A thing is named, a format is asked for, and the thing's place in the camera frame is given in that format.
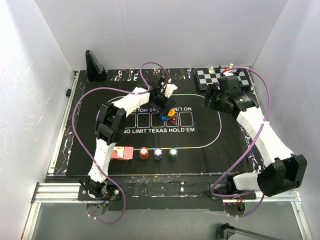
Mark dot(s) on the white chess pawn left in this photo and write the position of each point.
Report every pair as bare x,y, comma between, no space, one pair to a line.
211,70

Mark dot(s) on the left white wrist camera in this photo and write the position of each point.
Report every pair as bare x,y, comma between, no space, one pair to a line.
169,90

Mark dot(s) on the blue poker chip stack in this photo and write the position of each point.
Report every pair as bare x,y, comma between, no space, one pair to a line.
157,153

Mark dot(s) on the black poker table mat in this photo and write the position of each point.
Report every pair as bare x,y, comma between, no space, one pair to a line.
206,141

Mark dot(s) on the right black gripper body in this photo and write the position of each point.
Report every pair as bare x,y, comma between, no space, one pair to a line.
217,101

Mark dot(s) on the yellow big blind button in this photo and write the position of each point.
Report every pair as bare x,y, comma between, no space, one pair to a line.
171,113

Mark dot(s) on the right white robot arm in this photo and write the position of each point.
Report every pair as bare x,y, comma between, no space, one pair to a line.
283,170

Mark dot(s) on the green poker chip stack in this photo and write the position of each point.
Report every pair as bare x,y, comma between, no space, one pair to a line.
173,154

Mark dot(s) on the black white chess board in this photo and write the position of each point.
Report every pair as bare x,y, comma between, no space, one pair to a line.
203,78

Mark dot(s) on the blue small blind button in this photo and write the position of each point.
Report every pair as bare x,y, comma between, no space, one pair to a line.
163,118

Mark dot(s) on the black card shoe holder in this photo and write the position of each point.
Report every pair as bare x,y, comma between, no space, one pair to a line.
96,72

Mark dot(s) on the red poker chip stack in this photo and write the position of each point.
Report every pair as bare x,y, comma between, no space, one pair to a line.
143,153

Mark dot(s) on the black device bottom corner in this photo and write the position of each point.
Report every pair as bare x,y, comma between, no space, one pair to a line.
229,232

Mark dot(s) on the red playing card deck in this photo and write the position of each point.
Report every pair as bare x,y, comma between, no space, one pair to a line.
122,153

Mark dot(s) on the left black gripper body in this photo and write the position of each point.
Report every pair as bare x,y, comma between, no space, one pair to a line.
160,101

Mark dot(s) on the aluminium rail frame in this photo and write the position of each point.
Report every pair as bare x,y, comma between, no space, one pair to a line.
172,206

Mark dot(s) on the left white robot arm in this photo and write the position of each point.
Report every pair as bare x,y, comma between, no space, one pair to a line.
110,125

